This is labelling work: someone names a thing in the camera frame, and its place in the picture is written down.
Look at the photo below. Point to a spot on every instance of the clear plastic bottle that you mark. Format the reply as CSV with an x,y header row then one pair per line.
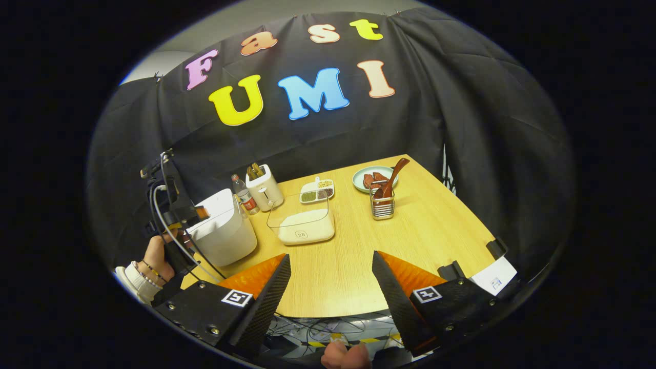
x,y
246,197

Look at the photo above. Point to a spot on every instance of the white toaster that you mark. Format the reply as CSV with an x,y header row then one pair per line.
x,y
266,195

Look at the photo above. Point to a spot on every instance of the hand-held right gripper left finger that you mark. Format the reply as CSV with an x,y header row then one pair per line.
x,y
264,307

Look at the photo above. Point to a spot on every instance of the white rice cooker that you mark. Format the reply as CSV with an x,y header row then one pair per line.
x,y
225,236

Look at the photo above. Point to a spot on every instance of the yellow black hazard tape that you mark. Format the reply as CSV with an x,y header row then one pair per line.
x,y
369,340

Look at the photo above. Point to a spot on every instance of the brown wooden spoon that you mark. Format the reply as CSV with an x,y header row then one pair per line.
x,y
395,174

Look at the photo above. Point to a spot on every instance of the black backdrop cloth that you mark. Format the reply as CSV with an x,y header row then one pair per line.
x,y
461,102

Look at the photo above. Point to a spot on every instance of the white paper sheet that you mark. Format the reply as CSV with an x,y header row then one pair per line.
x,y
494,277

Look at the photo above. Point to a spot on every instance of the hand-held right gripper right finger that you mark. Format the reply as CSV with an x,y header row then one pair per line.
x,y
397,307

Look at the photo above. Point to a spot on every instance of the black table clamp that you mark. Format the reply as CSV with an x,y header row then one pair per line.
x,y
497,247
451,270

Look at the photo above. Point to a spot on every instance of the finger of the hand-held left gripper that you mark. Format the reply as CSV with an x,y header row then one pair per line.
x,y
202,211

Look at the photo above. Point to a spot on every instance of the brown meat steak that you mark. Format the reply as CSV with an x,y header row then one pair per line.
x,y
380,177
368,180

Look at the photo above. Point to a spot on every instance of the metal stand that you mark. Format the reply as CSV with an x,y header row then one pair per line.
x,y
449,171

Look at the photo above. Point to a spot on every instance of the white divided grain dish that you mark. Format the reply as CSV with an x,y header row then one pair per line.
x,y
315,193

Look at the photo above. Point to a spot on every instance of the pale green plate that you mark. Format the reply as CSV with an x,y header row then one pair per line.
x,y
359,177

